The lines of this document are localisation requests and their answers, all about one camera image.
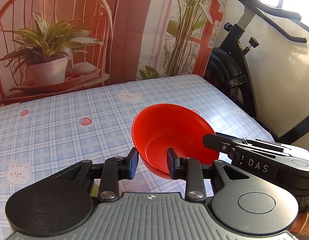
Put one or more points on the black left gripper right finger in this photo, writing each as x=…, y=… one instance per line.
x=237, y=200

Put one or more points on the printed room scene backdrop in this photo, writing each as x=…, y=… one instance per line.
x=138, y=40

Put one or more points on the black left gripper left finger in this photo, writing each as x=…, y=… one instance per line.
x=63, y=201

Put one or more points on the black exercise bike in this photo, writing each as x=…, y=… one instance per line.
x=260, y=60

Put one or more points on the blue plaid bed sheet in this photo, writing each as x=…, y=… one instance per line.
x=41, y=137

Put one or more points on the red plastic bowl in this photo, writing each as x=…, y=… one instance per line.
x=159, y=127

